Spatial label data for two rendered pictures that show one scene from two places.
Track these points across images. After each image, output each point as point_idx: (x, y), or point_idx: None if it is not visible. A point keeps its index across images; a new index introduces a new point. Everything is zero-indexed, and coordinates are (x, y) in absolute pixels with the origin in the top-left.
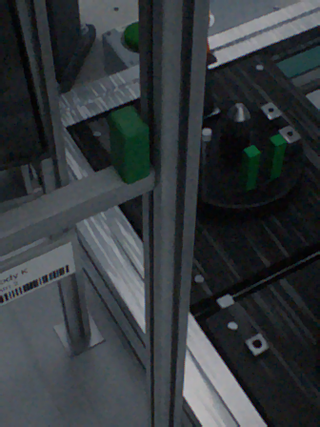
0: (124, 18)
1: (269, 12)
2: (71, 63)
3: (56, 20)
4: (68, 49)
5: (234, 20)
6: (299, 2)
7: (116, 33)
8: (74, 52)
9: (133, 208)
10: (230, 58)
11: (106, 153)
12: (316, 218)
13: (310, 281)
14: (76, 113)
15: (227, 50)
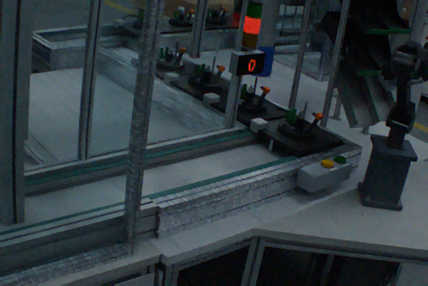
0: (356, 211)
1: (303, 166)
2: (362, 189)
3: (368, 163)
4: (364, 183)
5: (313, 165)
6: (290, 218)
7: (348, 162)
8: (364, 191)
9: (317, 127)
10: (309, 155)
11: (330, 135)
12: (272, 123)
13: (270, 115)
14: (344, 146)
15: (312, 157)
